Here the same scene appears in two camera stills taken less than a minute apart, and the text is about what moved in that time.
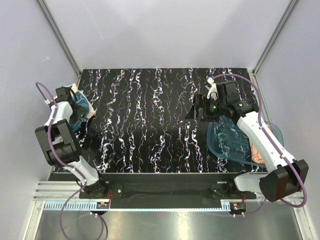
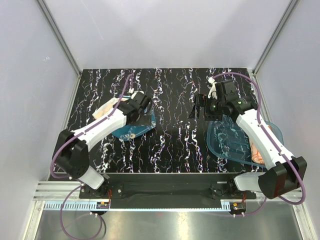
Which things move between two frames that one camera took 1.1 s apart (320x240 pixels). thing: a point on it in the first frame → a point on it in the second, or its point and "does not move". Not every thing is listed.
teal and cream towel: x=82 y=105 → x=129 y=131
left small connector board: x=102 y=205 does not move
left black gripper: x=80 y=113 → x=147 y=106
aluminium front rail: x=63 y=191 does not move
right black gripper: x=201 y=101 does not move
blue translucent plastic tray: x=229 y=140 does not move
